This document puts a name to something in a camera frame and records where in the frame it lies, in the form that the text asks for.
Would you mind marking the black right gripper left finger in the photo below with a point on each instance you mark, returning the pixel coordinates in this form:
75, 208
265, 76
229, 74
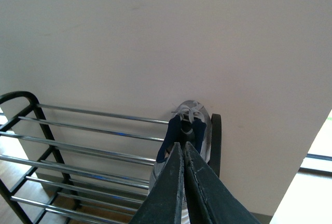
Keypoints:
164, 202

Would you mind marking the black metal shoe rack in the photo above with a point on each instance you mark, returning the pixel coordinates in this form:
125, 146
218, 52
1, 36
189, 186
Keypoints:
83, 166

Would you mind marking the grey sneaker with navy lining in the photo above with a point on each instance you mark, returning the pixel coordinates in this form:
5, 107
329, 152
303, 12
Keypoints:
190, 122

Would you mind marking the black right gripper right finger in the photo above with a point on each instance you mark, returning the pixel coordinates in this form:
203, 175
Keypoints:
208, 200

